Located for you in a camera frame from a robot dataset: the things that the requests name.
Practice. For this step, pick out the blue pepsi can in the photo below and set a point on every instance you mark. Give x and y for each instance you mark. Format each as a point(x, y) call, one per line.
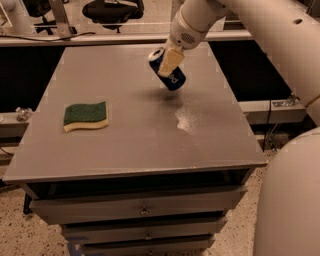
point(176, 78)

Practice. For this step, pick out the middle grey drawer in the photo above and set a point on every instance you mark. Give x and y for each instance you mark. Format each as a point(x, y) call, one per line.
point(144, 230)

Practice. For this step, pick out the crumpled foil ball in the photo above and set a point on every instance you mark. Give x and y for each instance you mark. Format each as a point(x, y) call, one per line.
point(23, 114)

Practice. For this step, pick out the bottom grey drawer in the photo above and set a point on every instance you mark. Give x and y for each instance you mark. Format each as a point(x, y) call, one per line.
point(148, 248)

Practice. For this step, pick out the grey drawer cabinet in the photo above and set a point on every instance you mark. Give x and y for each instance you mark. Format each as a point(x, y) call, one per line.
point(156, 139)

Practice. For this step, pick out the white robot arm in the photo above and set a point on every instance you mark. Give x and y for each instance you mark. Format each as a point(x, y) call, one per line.
point(288, 213)

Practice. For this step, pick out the green yellow sponge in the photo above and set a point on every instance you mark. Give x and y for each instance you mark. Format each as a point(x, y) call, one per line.
point(85, 116)

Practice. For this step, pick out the black office chair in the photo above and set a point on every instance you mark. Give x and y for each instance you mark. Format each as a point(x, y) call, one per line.
point(112, 14)

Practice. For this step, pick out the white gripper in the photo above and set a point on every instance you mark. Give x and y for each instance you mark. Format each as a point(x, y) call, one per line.
point(181, 34)

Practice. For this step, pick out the grey metal rail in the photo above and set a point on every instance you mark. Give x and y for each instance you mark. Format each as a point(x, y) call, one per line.
point(83, 39)

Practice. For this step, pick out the grey metal post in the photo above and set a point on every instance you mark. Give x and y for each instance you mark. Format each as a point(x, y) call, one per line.
point(61, 19)

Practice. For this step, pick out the top grey drawer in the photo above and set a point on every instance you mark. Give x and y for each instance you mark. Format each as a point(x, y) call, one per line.
point(140, 205)

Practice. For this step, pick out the grey drawer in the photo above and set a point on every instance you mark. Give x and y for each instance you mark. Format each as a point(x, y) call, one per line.
point(144, 230)
point(140, 205)
point(148, 248)

